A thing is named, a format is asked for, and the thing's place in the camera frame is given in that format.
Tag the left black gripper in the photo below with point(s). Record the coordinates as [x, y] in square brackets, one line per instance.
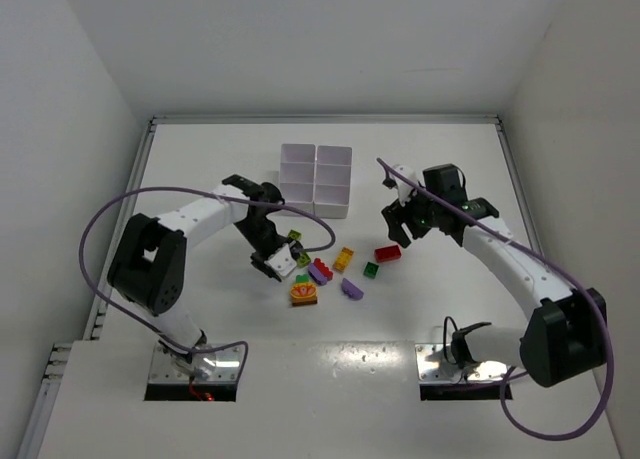
[267, 254]

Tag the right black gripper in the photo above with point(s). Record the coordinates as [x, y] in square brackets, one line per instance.
[407, 217]

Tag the red rectangular lego brick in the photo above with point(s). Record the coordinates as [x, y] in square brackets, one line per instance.
[387, 254]

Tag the purple arch lego with red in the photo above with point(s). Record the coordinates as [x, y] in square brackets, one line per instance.
[320, 273]

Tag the orange printed round lego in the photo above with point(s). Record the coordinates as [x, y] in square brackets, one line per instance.
[303, 291]

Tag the dark green square lego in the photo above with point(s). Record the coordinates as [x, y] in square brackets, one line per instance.
[371, 270]

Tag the yellow lego brick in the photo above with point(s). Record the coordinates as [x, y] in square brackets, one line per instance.
[343, 259]

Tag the lime green square lego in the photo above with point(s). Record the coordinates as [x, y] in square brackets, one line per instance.
[303, 260]

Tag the brown lego plate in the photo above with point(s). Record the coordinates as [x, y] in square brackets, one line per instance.
[300, 302]

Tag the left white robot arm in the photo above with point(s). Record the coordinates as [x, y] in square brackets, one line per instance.
[148, 269]

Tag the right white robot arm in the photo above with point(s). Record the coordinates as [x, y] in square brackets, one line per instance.
[562, 338]

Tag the white six-compartment container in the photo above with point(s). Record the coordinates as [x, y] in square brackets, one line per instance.
[317, 178]

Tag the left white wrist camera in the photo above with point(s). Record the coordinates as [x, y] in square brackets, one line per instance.
[281, 264]

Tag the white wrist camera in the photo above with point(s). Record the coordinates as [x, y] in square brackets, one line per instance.
[401, 179]
[281, 264]

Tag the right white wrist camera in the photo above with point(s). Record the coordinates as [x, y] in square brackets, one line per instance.
[401, 179]

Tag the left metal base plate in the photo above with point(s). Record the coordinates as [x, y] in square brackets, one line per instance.
[211, 369]

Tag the metal base plate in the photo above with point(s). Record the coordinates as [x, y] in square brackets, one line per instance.
[211, 369]
[434, 369]

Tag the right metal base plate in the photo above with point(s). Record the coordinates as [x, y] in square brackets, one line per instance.
[434, 369]

